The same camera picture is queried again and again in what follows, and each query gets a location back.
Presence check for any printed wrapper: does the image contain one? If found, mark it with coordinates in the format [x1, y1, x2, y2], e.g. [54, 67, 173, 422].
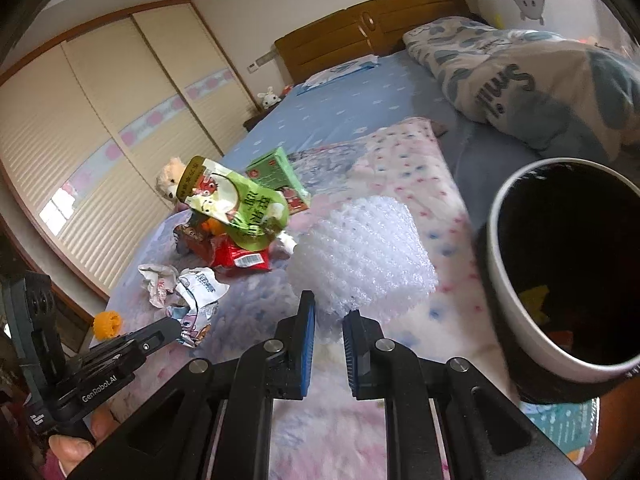
[167, 267, 231, 348]

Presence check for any crumpled white paper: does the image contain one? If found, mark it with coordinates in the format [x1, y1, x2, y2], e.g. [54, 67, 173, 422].
[138, 262, 180, 309]

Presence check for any white black trash bin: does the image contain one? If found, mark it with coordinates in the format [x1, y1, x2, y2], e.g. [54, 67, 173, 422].
[475, 157, 640, 406]

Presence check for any white bubble wrap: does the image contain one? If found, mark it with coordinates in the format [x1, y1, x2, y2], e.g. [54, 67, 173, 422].
[285, 196, 437, 345]

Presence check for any blue bedsheet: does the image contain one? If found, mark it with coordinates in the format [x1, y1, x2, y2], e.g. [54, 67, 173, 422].
[220, 50, 551, 191]

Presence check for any green snack pouch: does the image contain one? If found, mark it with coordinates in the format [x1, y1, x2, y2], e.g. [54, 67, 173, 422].
[177, 155, 290, 251]

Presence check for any white grey crib rail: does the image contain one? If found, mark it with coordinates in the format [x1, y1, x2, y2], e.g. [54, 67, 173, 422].
[472, 0, 608, 36]

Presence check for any green carton box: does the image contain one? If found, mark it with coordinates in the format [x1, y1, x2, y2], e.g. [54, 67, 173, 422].
[245, 146, 312, 216]

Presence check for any dark wooden nightstand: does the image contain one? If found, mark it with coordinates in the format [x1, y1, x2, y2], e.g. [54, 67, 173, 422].
[243, 107, 273, 133]

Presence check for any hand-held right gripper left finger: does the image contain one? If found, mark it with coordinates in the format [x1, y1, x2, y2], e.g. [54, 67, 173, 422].
[65, 290, 317, 480]

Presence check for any cream sliding wardrobe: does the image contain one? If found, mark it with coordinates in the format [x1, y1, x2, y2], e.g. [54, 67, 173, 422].
[0, 0, 257, 301]

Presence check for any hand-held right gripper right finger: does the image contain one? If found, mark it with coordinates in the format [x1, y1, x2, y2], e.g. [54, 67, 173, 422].
[342, 310, 586, 480]

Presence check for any cream plush toy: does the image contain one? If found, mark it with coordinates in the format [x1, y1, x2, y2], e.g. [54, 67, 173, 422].
[155, 156, 190, 207]

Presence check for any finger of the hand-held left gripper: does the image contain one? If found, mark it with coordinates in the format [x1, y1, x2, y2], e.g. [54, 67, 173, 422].
[120, 316, 185, 361]

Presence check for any wooden headboard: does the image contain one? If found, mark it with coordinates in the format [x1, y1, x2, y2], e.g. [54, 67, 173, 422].
[273, 0, 473, 86]

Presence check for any person's left hand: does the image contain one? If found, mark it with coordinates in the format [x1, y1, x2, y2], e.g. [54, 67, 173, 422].
[47, 402, 116, 478]

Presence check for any white blue pillow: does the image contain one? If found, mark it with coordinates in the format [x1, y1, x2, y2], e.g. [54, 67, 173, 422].
[296, 54, 381, 96]

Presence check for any red snack wrapper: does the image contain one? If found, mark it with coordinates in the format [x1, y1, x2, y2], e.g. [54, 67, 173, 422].
[210, 237, 273, 273]

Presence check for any teal printed booklet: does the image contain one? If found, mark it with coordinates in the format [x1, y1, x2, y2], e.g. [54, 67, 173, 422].
[522, 397, 601, 463]

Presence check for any pink floral blanket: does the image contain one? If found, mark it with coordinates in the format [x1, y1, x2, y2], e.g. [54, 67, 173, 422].
[105, 116, 521, 480]

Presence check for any orange fuzzy ball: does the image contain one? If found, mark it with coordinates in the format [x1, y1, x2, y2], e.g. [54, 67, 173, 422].
[93, 311, 123, 342]

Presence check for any brown snack packet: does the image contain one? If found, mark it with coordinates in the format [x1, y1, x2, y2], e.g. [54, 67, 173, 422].
[173, 222, 217, 257]

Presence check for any white blue printed duvet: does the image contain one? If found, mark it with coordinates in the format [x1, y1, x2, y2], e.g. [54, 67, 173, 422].
[402, 16, 640, 156]

